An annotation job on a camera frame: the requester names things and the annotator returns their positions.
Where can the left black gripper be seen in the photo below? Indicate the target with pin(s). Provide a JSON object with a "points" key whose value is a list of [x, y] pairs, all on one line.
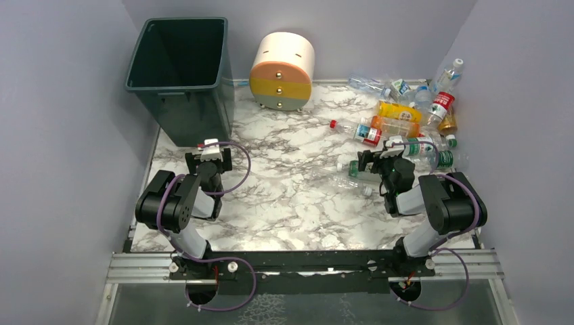
{"points": [[193, 162]]}

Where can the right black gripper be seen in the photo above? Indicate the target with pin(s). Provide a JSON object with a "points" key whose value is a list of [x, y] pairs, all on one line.
{"points": [[367, 160]]}

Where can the green label clear bottle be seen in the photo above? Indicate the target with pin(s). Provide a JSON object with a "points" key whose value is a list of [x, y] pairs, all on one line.
{"points": [[352, 170]]}

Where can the red cap labelled bottle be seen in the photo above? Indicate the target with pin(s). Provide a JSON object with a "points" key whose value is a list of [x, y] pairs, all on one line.
{"points": [[359, 132]]}

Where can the clear crushed bottle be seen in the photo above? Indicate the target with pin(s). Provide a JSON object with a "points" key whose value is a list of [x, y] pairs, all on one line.
{"points": [[338, 182]]}

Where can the orange drink bottle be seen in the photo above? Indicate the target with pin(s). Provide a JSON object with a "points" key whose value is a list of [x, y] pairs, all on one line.
{"points": [[392, 127]]}

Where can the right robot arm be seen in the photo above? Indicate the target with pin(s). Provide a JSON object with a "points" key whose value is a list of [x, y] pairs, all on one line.
{"points": [[451, 205]]}

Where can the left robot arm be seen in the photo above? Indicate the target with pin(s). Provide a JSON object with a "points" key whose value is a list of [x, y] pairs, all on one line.
{"points": [[169, 203]]}

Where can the dark green plastic bin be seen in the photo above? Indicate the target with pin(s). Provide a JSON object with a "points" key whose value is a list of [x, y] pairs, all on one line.
{"points": [[180, 71]]}

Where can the green label water bottle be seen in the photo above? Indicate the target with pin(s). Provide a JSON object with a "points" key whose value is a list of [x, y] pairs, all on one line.
{"points": [[428, 145]]}

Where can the yellow drink bottle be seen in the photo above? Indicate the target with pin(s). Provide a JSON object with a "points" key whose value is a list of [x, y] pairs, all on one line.
{"points": [[399, 112]]}

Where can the amber tea bottle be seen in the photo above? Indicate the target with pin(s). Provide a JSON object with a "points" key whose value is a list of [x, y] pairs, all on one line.
{"points": [[449, 125]]}

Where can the blue cap clear bottle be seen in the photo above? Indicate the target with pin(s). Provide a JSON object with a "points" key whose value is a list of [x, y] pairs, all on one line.
{"points": [[422, 99]]}

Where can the clear bottle at back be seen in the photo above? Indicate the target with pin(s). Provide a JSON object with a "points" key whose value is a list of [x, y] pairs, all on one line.
{"points": [[371, 86]]}

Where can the red label clear bottle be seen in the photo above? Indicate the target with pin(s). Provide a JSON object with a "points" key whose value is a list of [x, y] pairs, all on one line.
{"points": [[439, 108]]}

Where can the round pastel drawer cabinet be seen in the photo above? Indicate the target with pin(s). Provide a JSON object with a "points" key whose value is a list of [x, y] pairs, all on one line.
{"points": [[282, 73]]}

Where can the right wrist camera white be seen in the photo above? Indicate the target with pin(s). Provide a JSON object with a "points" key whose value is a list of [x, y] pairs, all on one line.
{"points": [[394, 146]]}

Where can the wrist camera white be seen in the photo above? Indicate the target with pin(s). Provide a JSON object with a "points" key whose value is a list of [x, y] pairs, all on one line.
{"points": [[210, 150], [394, 146]]}

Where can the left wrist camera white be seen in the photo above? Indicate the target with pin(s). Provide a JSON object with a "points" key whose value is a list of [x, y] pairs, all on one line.
{"points": [[210, 150]]}

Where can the aluminium frame rail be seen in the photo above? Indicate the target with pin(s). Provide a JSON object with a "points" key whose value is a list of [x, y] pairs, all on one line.
{"points": [[155, 268]]}

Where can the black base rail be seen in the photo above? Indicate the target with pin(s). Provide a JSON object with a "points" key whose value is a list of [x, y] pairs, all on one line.
{"points": [[264, 272]]}

